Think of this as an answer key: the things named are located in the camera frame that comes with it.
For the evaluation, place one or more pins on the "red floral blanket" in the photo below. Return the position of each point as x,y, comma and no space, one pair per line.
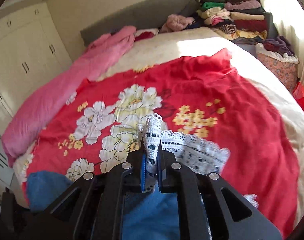
221,122

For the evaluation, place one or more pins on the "purple clothes in basket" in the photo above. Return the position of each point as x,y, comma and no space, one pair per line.
279,45

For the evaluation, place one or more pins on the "stack of folded clothes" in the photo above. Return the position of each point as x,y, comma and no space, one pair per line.
239,21

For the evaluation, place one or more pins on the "white wardrobe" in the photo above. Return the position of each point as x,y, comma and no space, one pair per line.
31,54

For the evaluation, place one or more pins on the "cream bed sheet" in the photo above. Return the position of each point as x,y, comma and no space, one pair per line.
205,42

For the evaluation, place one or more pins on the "floral laundry basket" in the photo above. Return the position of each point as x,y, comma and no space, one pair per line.
284,67

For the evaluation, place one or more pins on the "dark red pillow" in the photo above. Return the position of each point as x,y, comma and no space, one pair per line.
143,36

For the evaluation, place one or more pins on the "pink quilt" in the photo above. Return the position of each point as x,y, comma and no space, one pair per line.
44,103

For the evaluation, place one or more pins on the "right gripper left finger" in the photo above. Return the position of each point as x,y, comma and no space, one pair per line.
135,180

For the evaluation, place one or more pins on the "blue denim lace-trimmed pants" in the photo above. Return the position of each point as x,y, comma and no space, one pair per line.
205,206

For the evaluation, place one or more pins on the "grey headboard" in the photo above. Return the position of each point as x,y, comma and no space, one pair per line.
148,14

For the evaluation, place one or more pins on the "pink crumpled garment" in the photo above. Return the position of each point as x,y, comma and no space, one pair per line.
176,23

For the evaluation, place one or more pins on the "red box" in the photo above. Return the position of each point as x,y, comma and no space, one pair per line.
298,94

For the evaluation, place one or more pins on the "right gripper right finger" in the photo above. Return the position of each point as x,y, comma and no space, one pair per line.
165,172

